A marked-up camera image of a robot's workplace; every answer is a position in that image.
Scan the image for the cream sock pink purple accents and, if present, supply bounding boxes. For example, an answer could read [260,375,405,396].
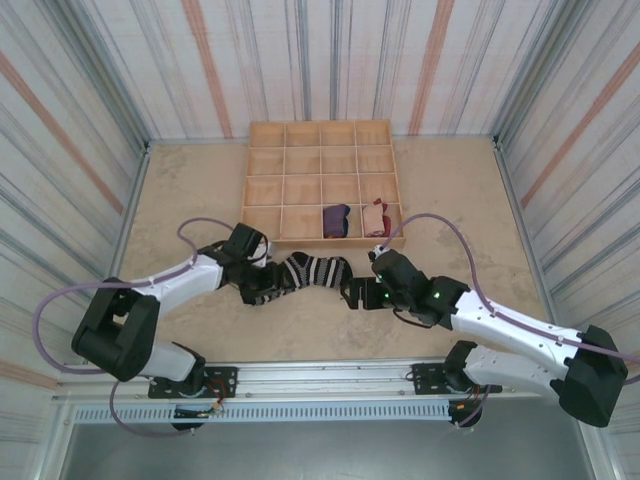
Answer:
[372,198,392,237]
[361,199,387,238]

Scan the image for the wooden compartment tray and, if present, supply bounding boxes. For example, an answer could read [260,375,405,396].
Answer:
[240,119,409,251]

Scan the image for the grey metal panel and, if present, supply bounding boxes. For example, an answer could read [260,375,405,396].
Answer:
[54,422,601,480]

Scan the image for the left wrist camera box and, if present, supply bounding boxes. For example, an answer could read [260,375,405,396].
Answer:
[227,223,275,266]

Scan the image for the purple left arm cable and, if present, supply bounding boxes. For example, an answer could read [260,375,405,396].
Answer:
[32,217,237,439]

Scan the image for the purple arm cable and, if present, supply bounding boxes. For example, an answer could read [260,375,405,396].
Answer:
[32,217,237,439]
[372,212,640,430]

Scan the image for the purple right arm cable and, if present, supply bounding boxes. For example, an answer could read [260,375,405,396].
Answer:
[372,212,640,430]

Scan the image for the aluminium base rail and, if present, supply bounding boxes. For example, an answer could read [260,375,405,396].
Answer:
[52,357,569,404]

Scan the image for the grey slotted cable duct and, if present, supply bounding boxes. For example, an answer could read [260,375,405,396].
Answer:
[72,402,451,425]

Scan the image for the aluminium frame profile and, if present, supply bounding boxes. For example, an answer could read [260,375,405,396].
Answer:
[492,134,556,321]
[106,141,152,281]

